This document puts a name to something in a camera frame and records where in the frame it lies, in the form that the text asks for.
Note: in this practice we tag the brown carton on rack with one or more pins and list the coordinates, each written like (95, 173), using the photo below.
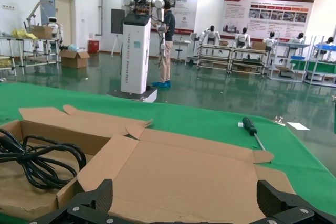
(42, 32)

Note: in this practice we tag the black stool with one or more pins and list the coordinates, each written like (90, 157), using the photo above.
(179, 50)

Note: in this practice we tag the yellow bags pile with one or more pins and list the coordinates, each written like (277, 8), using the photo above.
(21, 33)

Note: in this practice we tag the small white humanoid robot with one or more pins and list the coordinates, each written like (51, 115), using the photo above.
(53, 23)

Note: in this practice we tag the metal tube workbench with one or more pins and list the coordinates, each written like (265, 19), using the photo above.
(248, 61)
(214, 57)

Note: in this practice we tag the small white tag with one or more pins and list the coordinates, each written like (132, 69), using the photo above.
(241, 124)

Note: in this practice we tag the grey white flat bar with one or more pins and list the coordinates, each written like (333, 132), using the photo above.
(298, 126)

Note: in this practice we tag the metal tube rack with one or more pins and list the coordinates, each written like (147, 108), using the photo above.
(15, 38)

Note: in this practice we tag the person in khaki trousers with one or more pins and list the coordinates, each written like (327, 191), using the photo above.
(165, 58)

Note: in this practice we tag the white pedestal robot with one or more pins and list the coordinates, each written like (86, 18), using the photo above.
(135, 58)

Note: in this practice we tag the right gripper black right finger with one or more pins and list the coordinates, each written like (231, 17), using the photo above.
(270, 203)

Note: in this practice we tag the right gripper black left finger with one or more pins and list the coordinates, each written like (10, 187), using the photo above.
(102, 195)

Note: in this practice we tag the beige door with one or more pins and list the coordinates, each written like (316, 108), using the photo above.
(65, 19)

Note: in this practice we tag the red bin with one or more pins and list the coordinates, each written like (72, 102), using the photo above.
(93, 47)

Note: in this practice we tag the small silver metal clip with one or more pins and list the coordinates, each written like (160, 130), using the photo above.
(278, 119)

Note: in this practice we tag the white frame workbench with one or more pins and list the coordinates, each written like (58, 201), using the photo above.
(296, 46)

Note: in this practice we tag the wide red framed wall board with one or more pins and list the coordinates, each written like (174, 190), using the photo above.
(267, 16)

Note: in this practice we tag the open carton on floor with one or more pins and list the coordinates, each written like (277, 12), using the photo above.
(76, 60)

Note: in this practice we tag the workbench with green panel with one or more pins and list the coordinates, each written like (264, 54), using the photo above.
(320, 66)

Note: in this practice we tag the black panel on stand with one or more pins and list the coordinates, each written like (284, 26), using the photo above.
(117, 22)

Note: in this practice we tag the green table cloth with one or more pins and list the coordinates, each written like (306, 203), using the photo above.
(210, 119)

